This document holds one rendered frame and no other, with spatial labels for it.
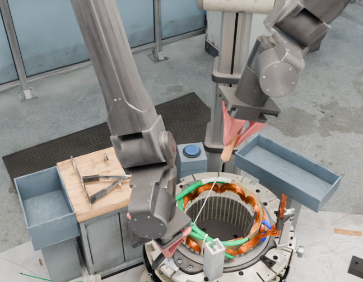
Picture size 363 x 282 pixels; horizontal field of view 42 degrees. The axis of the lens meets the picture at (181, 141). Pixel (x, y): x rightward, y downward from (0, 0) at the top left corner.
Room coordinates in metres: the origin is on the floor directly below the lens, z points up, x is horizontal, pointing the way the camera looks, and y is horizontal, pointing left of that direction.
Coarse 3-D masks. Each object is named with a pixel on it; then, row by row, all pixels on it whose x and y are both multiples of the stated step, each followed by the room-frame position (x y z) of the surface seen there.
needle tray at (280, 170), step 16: (256, 144) 0.97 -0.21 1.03; (272, 144) 0.94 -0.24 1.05; (240, 160) 0.88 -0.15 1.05; (256, 160) 0.91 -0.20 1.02; (272, 160) 0.91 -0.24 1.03; (288, 160) 0.91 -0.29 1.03; (304, 160) 0.88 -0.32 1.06; (256, 176) 0.85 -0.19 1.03; (272, 176) 0.82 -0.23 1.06; (288, 176) 0.85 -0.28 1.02; (304, 176) 0.85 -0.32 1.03; (320, 176) 0.84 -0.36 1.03; (336, 176) 0.82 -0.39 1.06; (272, 192) 0.83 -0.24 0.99; (288, 192) 0.79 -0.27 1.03; (304, 192) 0.76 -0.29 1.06; (320, 192) 0.80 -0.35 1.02; (288, 208) 0.79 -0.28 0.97; (320, 208) 0.75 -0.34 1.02
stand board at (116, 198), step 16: (80, 160) 0.86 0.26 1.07; (96, 160) 0.86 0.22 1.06; (112, 160) 0.86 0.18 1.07; (64, 176) 0.80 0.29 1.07; (128, 176) 0.81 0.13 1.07; (80, 192) 0.75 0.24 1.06; (112, 192) 0.75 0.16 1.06; (128, 192) 0.75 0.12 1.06; (80, 208) 0.70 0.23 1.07; (96, 208) 0.70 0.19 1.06; (112, 208) 0.72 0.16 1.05
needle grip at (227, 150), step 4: (236, 136) 0.64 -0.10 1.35; (232, 140) 0.64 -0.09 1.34; (232, 144) 0.63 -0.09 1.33; (224, 148) 0.64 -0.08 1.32; (228, 148) 0.63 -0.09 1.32; (232, 148) 0.63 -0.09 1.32; (224, 152) 0.63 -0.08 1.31; (228, 152) 0.63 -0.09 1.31; (224, 156) 0.63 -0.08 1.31; (228, 156) 0.63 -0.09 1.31; (224, 160) 0.63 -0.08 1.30; (228, 160) 0.63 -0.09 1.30
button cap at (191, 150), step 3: (192, 144) 0.95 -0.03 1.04; (186, 147) 0.94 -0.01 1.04; (189, 147) 0.94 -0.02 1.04; (192, 147) 0.94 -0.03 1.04; (195, 147) 0.94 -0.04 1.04; (198, 147) 0.94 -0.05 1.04; (186, 150) 0.93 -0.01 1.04; (189, 150) 0.93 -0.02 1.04; (192, 150) 0.93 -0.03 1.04; (195, 150) 0.93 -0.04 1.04; (198, 150) 0.93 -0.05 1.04; (186, 153) 0.92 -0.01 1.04; (189, 153) 0.91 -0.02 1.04; (192, 153) 0.91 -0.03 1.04; (195, 153) 0.91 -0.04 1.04; (198, 153) 0.92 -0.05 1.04
